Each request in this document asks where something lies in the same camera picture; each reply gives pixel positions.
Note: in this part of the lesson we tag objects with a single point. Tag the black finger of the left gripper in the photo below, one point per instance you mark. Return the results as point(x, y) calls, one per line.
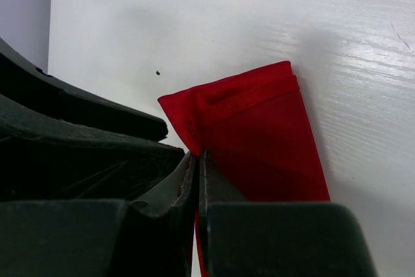
point(46, 159)
point(28, 85)

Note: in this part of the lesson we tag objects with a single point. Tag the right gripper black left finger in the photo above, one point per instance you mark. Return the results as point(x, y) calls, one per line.
point(167, 222)

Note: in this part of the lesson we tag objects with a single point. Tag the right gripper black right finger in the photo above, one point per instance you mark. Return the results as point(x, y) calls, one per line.
point(221, 211)

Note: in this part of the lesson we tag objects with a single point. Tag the red cloth napkin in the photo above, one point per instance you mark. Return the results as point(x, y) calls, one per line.
point(256, 126)

